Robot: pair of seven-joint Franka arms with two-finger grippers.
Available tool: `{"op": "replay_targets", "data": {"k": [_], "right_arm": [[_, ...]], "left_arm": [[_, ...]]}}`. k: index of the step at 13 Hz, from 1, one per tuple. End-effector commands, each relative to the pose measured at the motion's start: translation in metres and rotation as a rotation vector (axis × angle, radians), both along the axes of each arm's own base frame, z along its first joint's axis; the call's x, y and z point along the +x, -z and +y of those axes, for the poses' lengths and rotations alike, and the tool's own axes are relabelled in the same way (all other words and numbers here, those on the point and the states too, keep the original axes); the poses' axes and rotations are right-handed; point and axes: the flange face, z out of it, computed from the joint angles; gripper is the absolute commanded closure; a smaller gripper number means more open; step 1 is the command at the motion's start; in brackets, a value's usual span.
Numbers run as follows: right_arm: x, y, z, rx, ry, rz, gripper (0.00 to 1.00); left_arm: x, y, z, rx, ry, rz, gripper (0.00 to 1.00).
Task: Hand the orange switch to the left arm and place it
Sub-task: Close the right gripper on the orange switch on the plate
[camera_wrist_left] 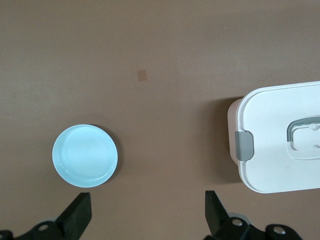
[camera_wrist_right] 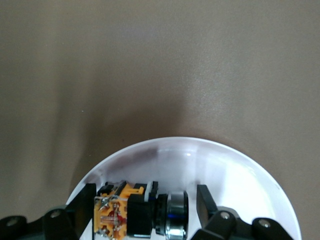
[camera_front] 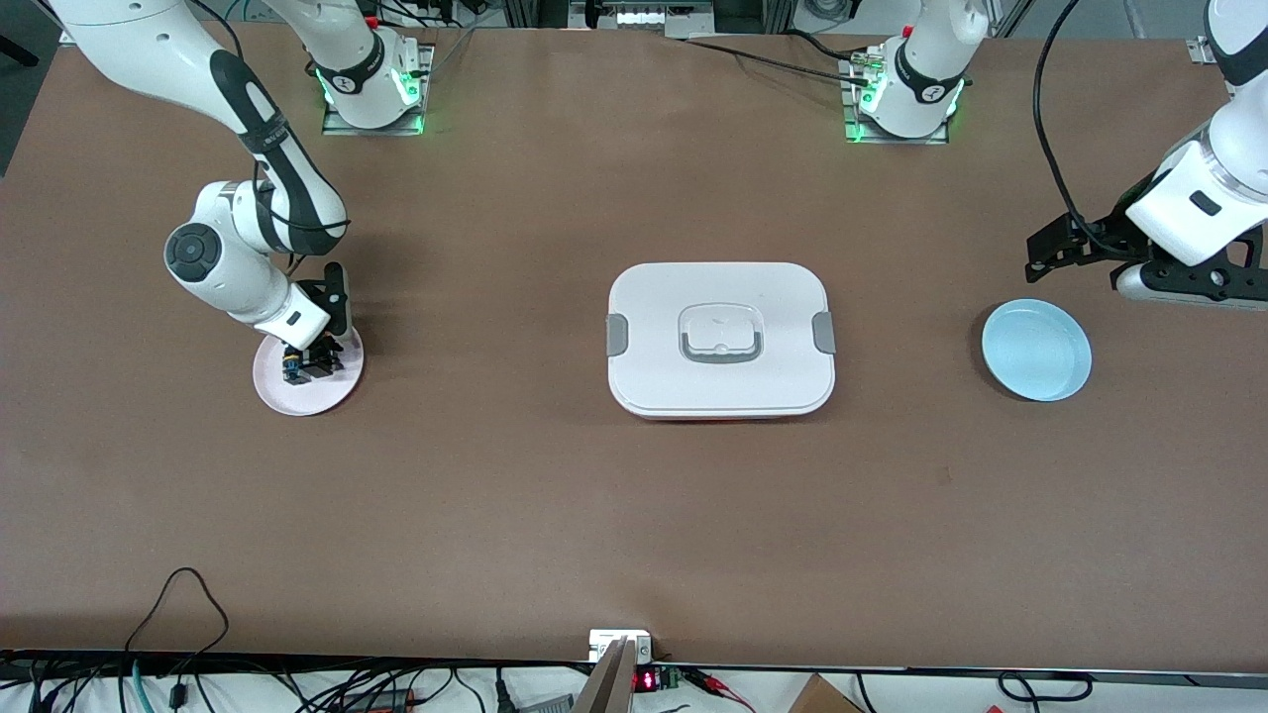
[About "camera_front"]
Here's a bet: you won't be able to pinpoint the white round plate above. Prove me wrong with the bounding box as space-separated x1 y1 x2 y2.
253 327 366 417

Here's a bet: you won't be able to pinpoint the light blue round plate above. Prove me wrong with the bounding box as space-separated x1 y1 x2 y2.
981 298 1093 403

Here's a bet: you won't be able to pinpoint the black power adapter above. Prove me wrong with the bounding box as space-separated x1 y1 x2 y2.
337 687 419 713

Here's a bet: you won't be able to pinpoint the brown cardboard piece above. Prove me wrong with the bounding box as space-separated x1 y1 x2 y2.
788 673 865 713

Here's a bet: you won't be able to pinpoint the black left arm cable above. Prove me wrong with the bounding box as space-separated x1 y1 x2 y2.
1029 0 1122 255

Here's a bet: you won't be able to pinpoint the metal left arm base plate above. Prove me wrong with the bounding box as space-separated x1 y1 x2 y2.
842 54 952 146

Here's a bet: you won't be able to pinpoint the black looped cable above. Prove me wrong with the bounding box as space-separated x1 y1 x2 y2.
124 566 231 662

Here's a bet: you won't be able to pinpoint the white lidded box grey handle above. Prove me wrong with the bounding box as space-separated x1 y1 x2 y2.
605 261 837 423

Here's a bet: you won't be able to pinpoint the black cable behind arm base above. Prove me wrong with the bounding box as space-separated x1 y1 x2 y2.
682 28 883 90

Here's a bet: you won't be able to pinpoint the white mount bracket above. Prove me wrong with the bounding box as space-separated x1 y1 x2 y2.
588 629 655 664

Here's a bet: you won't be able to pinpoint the black coiled cable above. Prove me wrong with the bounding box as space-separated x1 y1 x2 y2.
996 670 1097 703

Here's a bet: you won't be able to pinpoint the grey camera mount bar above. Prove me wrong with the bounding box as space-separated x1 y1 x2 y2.
575 639 640 713

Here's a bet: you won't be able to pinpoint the metal frame behind table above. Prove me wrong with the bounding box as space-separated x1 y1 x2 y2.
500 0 798 39

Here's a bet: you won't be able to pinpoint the red clip wires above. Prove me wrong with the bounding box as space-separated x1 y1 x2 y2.
691 667 756 710

